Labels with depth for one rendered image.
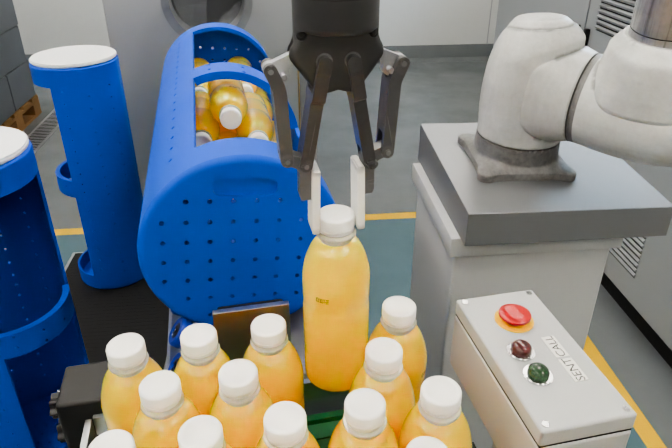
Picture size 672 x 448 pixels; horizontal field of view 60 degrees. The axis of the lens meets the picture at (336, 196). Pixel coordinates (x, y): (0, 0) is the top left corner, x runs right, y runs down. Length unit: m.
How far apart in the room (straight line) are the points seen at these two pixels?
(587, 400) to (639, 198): 0.57
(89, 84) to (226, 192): 1.38
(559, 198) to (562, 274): 0.17
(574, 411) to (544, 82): 0.57
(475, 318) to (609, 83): 0.46
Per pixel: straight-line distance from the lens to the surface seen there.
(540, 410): 0.62
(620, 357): 2.48
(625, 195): 1.14
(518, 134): 1.08
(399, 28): 6.02
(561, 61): 1.04
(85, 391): 0.80
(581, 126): 1.03
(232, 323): 0.80
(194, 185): 0.78
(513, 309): 0.71
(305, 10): 0.50
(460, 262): 1.09
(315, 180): 0.56
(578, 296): 1.23
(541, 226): 1.05
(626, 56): 0.98
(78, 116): 2.15
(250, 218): 0.80
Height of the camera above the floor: 1.54
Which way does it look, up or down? 28 degrees down
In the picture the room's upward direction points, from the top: straight up
